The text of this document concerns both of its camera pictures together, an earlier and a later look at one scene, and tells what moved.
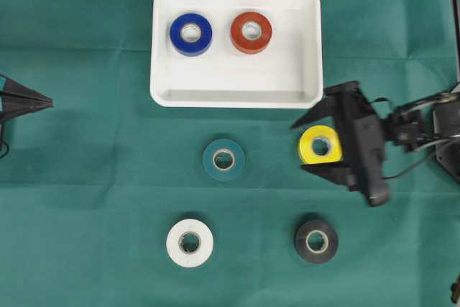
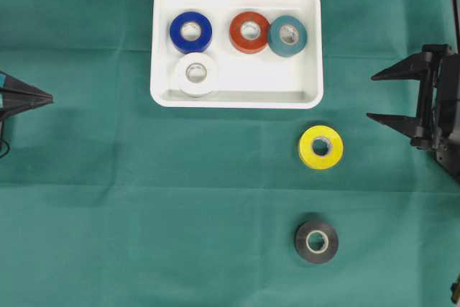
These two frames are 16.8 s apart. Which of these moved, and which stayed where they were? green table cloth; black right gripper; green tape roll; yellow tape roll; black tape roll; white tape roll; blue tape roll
Moved: green tape roll; white tape roll; black right gripper
Stayed: yellow tape roll; black tape roll; green table cloth; blue tape roll
